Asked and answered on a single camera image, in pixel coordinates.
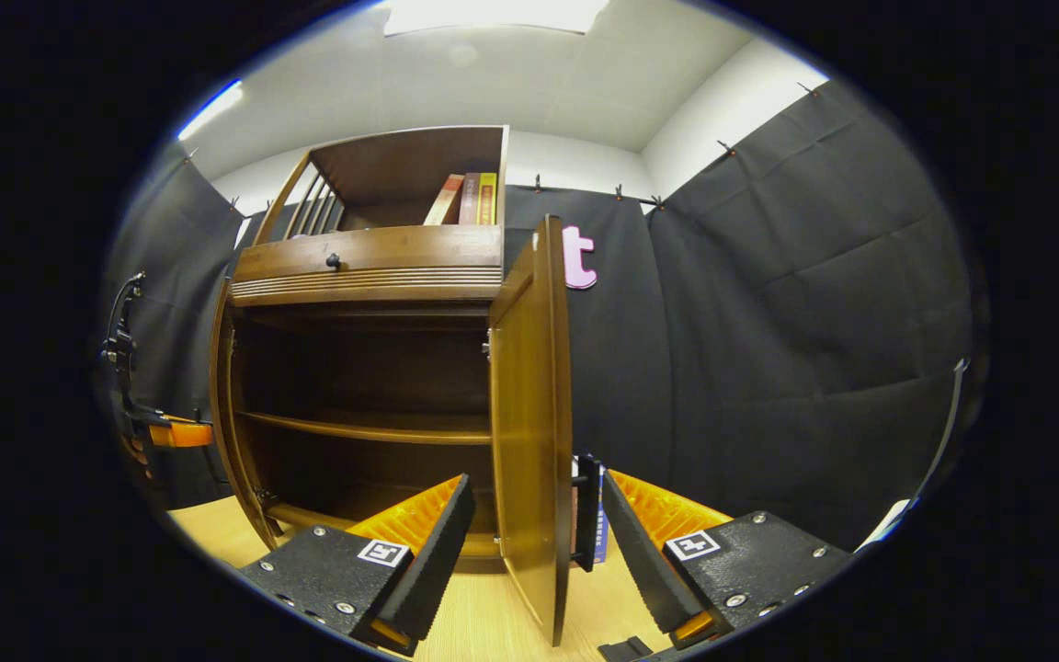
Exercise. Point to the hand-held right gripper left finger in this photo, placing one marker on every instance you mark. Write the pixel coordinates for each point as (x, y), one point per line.
(438, 561)

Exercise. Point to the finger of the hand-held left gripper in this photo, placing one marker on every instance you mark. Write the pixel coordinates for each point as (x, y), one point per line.
(182, 434)

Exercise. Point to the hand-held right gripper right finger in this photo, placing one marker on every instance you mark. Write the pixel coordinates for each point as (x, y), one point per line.
(644, 561)

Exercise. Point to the wooden cabinet door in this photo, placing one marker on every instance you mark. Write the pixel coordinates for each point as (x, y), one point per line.
(220, 395)
(529, 414)

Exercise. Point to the wooden double-door shoe cabinet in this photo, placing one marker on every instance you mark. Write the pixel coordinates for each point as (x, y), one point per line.
(401, 170)

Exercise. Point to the wooden cabinet shelf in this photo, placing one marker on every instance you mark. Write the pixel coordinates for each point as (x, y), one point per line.
(373, 428)

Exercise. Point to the blue book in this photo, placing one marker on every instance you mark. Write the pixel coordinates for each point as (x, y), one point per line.
(600, 542)

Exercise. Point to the black backdrop cloth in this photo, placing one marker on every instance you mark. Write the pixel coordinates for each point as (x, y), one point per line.
(768, 349)

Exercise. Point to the small ceiling light panel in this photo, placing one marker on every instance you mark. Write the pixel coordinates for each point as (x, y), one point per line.
(210, 110)

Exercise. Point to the light brown book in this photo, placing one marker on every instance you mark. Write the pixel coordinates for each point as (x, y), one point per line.
(445, 204)

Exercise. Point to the dark red book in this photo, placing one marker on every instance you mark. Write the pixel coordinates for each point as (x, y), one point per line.
(470, 198)

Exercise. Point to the large ceiling light panel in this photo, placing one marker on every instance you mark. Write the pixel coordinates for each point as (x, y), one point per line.
(493, 14)

